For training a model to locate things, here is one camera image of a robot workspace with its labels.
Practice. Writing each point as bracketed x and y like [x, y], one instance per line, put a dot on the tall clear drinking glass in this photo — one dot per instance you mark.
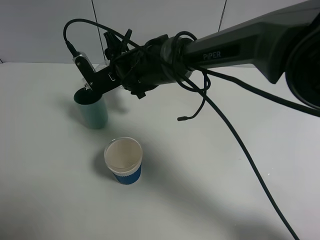
[120, 88]

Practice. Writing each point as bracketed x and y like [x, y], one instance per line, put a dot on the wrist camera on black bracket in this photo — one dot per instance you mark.
[81, 57]

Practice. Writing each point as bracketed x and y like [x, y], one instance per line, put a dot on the clear bottle with green label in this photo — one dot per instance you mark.
[96, 79]

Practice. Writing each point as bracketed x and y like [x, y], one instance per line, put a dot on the teal plastic cup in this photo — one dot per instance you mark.
[92, 108]

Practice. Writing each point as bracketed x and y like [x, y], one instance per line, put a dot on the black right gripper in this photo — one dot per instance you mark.
[138, 71]

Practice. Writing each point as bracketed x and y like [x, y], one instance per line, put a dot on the blue sleeved paper cup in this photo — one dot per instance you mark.
[123, 157]

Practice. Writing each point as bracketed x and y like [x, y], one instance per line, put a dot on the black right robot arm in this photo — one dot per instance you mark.
[285, 42]

